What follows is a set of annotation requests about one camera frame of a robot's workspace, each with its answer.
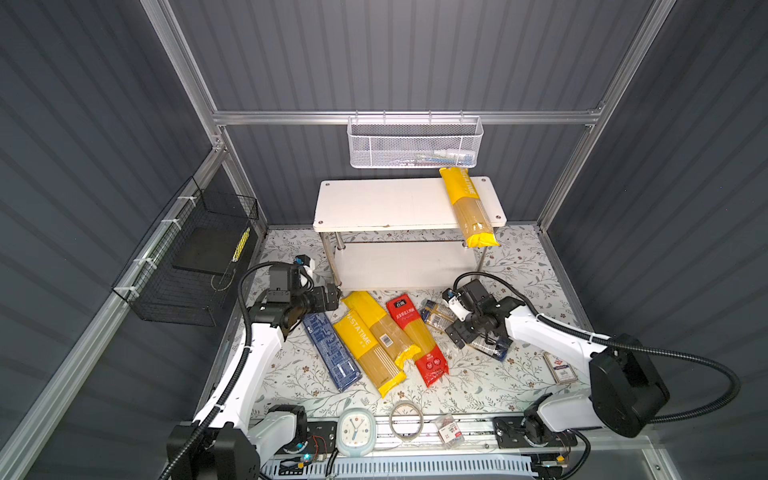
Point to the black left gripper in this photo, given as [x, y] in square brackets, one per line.
[319, 304]

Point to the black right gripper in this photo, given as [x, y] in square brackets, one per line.
[464, 334]

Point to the dark blue clear spaghetti bag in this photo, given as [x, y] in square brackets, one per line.
[441, 318]

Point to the red spaghetti bag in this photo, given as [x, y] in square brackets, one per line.
[431, 362]

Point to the yellow Pastatime spaghetti bag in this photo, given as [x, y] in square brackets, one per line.
[468, 208]

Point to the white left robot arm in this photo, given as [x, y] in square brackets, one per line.
[219, 443]

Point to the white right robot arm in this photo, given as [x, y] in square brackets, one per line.
[622, 389]

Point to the blue pasta box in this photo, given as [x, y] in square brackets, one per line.
[342, 368]

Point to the white two-tier shelf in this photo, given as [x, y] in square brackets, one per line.
[391, 234]

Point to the yellow marker in basket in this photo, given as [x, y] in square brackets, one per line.
[241, 245]

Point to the yellow spaghetti bag with barcode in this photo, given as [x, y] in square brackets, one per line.
[399, 347]

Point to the small card box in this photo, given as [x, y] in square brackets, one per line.
[562, 372]

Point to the yellow Pastatime bag front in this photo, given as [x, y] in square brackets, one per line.
[375, 362]

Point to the small clear packet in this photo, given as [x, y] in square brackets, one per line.
[448, 431]

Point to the clear tape roll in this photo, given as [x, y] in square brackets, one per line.
[406, 421]

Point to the white alarm clock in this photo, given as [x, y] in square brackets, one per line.
[356, 433]

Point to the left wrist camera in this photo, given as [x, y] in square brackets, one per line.
[305, 267]

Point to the black wire side basket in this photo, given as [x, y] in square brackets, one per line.
[186, 276]

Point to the white wire wall basket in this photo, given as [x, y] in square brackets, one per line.
[416, 142]

